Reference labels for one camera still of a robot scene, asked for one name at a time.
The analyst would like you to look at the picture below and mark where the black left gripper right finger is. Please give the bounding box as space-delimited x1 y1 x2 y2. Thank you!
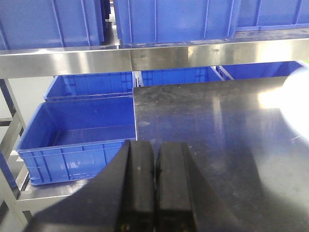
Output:
156 142 241 232

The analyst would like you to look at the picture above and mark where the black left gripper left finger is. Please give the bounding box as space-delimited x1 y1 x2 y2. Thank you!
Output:
24 140 155 232

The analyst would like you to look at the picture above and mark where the steel shelf leg left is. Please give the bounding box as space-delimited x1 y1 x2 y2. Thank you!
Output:
0 79 26 160

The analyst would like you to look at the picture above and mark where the middle blue crate on shelf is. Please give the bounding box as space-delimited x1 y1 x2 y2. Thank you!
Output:
114 0 240 44

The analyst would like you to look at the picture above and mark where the blue crate on shelf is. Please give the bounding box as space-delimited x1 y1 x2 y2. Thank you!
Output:
236 0 309 32
114 0 240 44
0 0 105 50

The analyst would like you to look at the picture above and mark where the stainless steel shelf beam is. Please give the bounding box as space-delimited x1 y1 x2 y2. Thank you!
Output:
0 38 309 79

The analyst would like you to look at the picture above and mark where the left blue crate on shelf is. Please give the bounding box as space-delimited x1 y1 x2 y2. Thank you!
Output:
0 0 105 50

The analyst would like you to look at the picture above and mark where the right blue crate on shelf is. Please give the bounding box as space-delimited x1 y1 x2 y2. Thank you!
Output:
236 0 309 32

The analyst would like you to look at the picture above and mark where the blue bin beside table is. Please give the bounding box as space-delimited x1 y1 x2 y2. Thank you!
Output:
16 96 136 185

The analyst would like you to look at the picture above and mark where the blue crate lower rear left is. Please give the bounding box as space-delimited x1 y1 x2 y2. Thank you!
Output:
44 72 136 102

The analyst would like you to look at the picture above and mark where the blue crate lower rear middle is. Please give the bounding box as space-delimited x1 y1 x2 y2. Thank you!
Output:
138 66 225 87

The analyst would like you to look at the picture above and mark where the blue crate lower rear right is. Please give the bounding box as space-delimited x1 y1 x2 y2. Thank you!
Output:
215 61 309 80

